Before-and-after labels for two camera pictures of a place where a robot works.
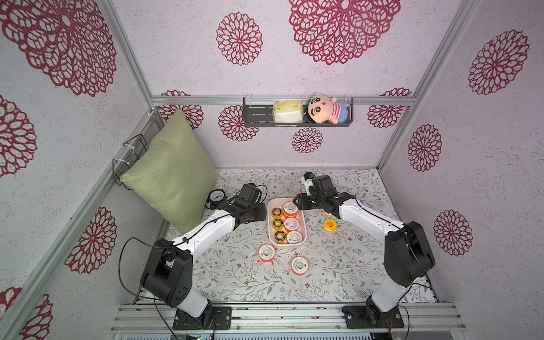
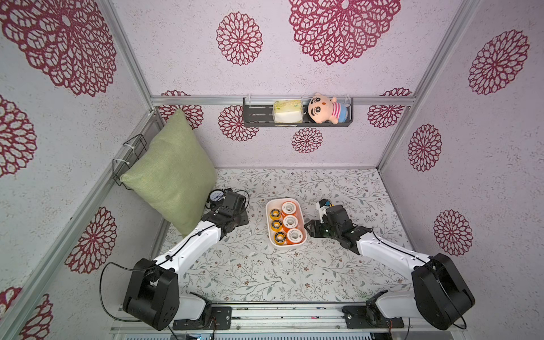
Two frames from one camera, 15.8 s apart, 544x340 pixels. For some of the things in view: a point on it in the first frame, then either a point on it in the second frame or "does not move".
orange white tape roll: (290, 209) does not move
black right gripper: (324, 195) to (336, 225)
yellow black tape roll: (276, 213) does not move
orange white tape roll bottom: (299, 265) to (295, 235)
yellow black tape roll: (280, 236) does not move
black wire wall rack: (131, 152) does not move
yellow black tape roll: (278, 224) does not move
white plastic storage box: (286, 224) does not move
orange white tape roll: (267, 253) to (290, 221)
